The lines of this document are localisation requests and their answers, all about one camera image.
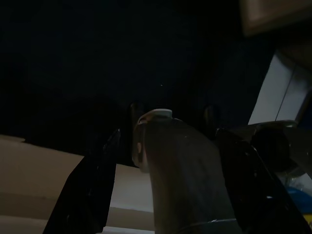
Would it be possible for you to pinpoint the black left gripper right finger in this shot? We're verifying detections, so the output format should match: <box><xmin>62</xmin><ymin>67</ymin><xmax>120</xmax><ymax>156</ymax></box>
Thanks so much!
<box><xmin>203</xmin><ymin>104</ymin><xmax>312</xmax><ymax>234</ymax></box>

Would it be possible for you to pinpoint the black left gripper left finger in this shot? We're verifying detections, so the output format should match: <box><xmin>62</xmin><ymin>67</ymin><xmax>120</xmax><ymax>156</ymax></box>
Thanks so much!
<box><xmin>43</xmin><ymin>101</ymin><xmax>146</xmax><ymax>234</ymax></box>

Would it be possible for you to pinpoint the bottle with white cap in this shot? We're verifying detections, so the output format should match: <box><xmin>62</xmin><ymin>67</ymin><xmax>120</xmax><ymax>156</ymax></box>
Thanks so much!
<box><xmin>131</xmin><ymin>109</ymin><xmax>242</xmax><ymax>234</ymax></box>

